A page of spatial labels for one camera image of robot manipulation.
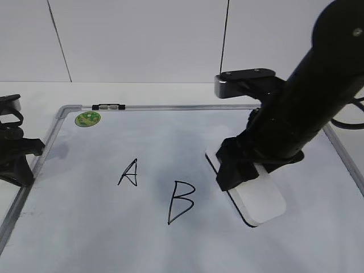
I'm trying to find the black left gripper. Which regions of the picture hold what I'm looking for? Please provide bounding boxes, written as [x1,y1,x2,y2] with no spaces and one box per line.
[1,109,45,187]

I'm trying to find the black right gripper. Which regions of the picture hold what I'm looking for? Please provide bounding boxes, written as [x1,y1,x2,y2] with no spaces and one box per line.
[216,108,304,191]

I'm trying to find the white whiteboard eraser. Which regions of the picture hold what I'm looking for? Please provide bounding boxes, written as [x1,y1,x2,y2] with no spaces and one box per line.
[204,147,287,228]

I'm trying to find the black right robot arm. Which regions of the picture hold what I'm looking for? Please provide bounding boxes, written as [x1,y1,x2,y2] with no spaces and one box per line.
[215,1,363,191]

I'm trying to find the round green magnet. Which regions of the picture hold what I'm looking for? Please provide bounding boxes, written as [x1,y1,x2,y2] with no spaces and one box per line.
[75,111,101,128]

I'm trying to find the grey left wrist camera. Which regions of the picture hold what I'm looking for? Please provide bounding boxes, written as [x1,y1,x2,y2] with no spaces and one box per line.
[1,94,21,115]

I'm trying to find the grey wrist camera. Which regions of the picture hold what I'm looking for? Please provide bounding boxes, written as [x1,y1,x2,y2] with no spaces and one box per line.
[214,68,285,102]
[1,94,21,115]

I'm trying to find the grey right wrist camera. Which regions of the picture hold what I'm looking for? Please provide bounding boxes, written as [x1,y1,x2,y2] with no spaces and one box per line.
[214,68,285,102]

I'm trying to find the white whiteboard with grey frame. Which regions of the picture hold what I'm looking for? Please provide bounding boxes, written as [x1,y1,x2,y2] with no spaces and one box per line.
[1,105,363,272]

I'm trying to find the black hanger clip on frame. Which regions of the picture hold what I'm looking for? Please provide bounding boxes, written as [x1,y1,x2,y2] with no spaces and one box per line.
[92,104,126,111]

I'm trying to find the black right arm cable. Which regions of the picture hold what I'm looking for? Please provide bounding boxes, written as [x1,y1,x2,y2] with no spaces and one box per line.
[329,96,364,129]

